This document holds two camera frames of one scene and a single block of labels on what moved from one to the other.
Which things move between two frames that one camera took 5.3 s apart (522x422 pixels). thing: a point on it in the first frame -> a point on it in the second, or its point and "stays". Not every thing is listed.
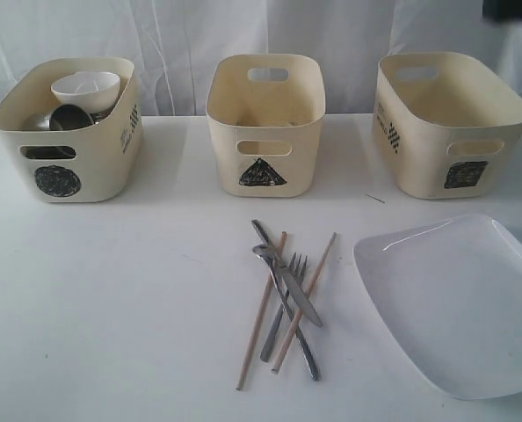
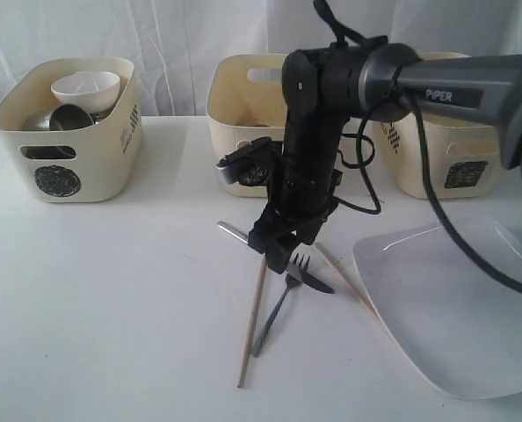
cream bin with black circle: (93, 163) stays
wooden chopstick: (329, 246) -> (387, 327)
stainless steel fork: (299, 269) -> (299, 266)
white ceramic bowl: (96, 90) stays
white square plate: (466, 294) stays
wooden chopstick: (255, 344) -> (259, 289)
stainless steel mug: (58, 118) stays
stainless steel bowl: (48, 152) stays
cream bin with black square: (445, 125) stays
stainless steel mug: (102, 115) stays
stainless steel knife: (288, 276) -> (301, 276)
